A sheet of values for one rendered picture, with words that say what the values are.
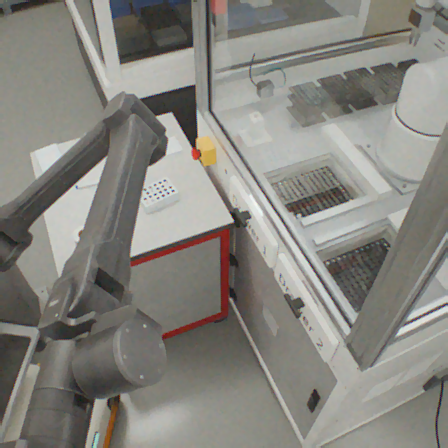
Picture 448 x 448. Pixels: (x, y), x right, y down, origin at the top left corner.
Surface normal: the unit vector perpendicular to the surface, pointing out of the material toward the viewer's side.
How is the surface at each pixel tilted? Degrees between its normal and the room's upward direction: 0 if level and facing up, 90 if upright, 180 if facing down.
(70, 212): 0
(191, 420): 0
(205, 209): 0
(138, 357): 54
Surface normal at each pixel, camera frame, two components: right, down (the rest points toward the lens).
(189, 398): 0.00, -0.62
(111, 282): 0.00, 0.67
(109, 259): 0.81, -0.43
